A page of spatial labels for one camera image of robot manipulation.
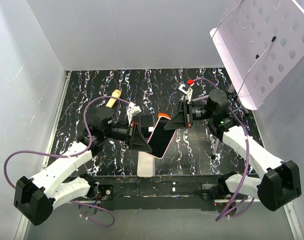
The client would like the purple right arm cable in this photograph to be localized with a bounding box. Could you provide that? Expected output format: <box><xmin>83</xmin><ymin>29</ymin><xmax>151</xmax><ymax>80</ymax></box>
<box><xmin>193</xmin><ymin>77</ymin><xmax>255</xmax><ymax>222</ymax></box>

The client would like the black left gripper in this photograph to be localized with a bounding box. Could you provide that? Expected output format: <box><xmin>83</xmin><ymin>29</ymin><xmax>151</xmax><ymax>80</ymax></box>
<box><xmin>104</xmin><ymin>121</ymin><xmax>153</xmax><ymax>153</ymax></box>

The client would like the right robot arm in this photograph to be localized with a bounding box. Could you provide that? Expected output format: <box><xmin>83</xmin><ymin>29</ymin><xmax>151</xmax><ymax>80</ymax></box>
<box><xmin>164</xmin><ymin>89</ymin><xmax>302</xmax><ymax>212</ymax></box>

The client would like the purple phone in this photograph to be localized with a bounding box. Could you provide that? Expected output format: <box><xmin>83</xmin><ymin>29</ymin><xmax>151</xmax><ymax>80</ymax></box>
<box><xmin>139</xmin><ymin>115</ymin><xmax>148</xmax><ymax>138</ymax></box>

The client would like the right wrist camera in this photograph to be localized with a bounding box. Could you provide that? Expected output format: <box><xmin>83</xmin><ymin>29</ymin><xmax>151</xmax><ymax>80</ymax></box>
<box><xmin>178</xmin><ymin>79</ymin><xmax>195</xmax><ymax>101</ymax></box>

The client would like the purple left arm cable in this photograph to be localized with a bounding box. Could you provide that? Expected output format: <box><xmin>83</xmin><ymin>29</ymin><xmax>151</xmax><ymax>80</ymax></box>
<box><xmin>3</xmin><ymin>96</ymin><xmax>132</xmax><ymax>228</ymax></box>

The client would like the white perforated stand tray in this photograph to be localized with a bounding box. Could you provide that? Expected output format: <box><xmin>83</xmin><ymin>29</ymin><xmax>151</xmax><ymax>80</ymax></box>
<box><xmin>210</xmin><ymin>0</ymin><xmax>304</xmax><ymax>110</ymax></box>

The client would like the cream toy microphone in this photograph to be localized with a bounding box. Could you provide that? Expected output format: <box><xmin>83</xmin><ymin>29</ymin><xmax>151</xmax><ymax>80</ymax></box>
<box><xmin>106</xmin><ymin>89</ymin><xmax>121</xmax><ymax>108</ymax></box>

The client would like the cream phone case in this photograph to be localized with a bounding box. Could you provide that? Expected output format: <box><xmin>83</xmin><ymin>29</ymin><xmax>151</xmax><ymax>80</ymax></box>
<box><xmin>137</xmin><ymin>151</ymin><xmax>155</xmax><ymax>178</ymax></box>

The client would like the white music stand tripod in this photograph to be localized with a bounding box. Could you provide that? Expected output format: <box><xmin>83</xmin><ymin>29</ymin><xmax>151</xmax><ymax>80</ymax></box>
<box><xmin>191</xmin><ymin>85</ymin><xmax>240</xmax><ymax>159</ymax></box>

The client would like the orange curved pipe piece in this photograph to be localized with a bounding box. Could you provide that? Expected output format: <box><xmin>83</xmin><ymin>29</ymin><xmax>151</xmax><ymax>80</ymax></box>
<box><xmin>158</xmin><ymin>113</ymin><xmax>170</xmax><ymax>119</ymax></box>

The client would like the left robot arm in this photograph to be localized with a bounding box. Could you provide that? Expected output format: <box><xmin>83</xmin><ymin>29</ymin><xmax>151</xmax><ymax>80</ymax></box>
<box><xmin>14</xmin><ymin>104</ymin><xmax>152</xmax><ymax>226</ymax></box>

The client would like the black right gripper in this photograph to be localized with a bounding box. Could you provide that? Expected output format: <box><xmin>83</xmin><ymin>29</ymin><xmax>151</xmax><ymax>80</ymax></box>
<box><xmin>163</xmin><ymin>100</ymin><xmax>215</xmax><ymax>130</ymax></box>

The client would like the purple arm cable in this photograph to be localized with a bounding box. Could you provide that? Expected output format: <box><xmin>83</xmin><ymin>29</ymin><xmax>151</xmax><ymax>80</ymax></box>
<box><xmin>3</xmin><ymin>96</ymin><xmax>132</xmax><ymax>228</ymax></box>
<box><xmin>193</xmin><ymin>77</ymin><xmax>255</xmax><ymax>222</ymax></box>

